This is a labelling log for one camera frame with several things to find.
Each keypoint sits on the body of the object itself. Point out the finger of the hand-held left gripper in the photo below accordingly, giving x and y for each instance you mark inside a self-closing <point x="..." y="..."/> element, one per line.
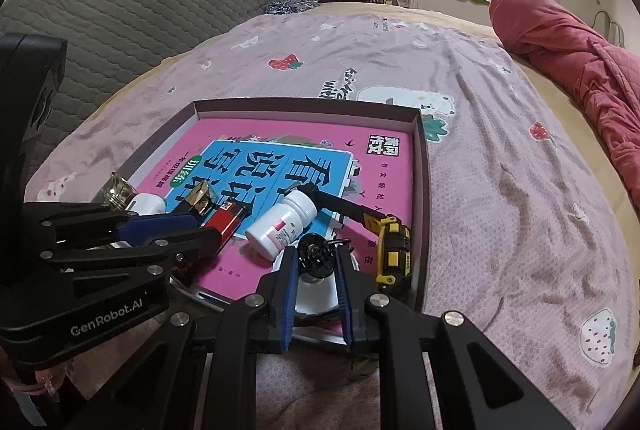
<point x="185" y="246"/>
<point x="155" y="226"/>

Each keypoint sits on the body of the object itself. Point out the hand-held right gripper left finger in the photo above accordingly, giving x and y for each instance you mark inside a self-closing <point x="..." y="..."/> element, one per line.
<point x="289" y="305"/>

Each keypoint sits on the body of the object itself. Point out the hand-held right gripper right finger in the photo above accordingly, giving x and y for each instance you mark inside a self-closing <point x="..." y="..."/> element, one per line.
<point x="346" y="305"/>

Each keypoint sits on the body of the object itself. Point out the white earbuds case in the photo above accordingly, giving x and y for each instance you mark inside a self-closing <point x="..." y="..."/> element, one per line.
<point x="149" y="205"/>

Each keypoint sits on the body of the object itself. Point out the white round lid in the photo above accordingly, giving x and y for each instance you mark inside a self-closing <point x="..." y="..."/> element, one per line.
<point x="320" y="296"/>

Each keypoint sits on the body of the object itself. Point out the red and black lighter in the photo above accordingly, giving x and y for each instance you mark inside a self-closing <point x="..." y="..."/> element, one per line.
<point x="227" y="220"/>

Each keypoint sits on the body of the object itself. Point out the gold metal knob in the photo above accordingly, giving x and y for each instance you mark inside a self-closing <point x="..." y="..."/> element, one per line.
<point x="119" y="191"/>

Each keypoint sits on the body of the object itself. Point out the black hair clip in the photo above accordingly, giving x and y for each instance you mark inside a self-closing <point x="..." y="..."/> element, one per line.
<point x="315" y="256"/>

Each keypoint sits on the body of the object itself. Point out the yellow and black tape measure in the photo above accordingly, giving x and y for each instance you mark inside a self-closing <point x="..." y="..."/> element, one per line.
<point x="392" y="255"/>

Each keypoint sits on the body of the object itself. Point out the white pill bottle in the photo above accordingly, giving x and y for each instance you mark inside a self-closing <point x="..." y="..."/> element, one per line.
<point x="282" y="225"/>

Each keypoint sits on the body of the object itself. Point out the shallow grey cardboard box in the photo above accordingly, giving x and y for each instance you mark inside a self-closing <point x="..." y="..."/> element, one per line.
<point x="422" y="185"/>

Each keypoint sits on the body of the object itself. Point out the person's left hand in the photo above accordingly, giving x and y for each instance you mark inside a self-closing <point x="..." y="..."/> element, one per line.
<point x="45" y="377"/>

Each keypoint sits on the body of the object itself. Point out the pink and blue book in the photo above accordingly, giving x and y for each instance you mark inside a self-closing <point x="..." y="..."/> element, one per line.
<point x="380" y="159"/>

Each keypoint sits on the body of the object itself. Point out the pink printed blanket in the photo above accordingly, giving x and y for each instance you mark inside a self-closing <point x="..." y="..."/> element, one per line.
<point x="500" y="235"/>

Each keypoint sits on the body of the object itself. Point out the grey quilted headboard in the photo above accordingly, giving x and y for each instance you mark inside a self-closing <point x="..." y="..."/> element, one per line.
<point x="125" y="24"/>

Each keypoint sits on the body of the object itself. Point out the blue patterned cloth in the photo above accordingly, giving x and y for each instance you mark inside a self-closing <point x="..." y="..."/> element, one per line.
<point x="290" y="6"/>

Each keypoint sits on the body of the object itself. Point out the red quilted duvet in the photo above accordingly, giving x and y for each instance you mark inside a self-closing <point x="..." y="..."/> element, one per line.
<point x="565" y="44"/>

